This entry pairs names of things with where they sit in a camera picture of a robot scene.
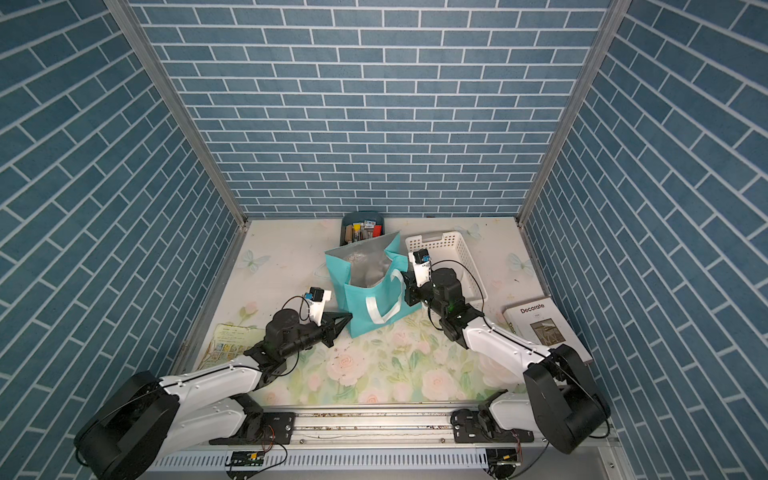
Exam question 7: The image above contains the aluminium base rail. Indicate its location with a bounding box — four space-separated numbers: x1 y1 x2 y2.
137 406 541 452

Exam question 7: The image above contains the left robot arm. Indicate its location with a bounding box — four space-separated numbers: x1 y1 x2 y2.
74 308 353 479

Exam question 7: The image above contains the white furniture book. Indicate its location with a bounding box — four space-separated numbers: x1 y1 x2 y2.
503 297 593 365

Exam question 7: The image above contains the white perforated plastic basket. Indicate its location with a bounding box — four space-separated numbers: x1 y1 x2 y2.
405 230 488 306

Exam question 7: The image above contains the green children's booklet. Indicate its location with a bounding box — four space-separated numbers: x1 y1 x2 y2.
196 324 264 370

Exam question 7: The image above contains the teal insulated delivery bag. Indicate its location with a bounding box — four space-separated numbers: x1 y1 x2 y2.
325 232 419 338

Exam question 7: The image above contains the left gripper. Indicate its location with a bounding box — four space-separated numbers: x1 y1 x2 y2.
278 312 353 360

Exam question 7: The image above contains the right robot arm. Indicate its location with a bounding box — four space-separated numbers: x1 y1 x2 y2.
403 268 611 454

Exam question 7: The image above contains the floral table mat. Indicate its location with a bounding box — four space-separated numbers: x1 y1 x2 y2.
251 311 526 406

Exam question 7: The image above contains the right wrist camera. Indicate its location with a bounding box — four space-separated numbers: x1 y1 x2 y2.
408 248 431 287

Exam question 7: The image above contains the dark teal storage bin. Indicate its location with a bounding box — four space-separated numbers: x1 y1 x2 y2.
340 211 384 246

